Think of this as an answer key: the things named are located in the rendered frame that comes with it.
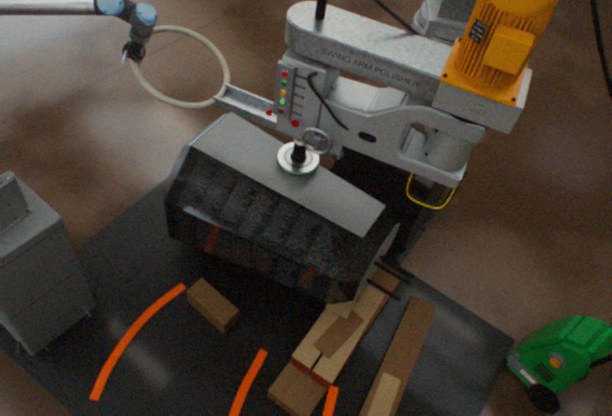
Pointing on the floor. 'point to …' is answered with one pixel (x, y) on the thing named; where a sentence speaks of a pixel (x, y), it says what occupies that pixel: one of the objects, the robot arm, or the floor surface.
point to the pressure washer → (559, 357)
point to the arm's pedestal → (40, 276)
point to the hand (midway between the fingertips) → (130, 61)
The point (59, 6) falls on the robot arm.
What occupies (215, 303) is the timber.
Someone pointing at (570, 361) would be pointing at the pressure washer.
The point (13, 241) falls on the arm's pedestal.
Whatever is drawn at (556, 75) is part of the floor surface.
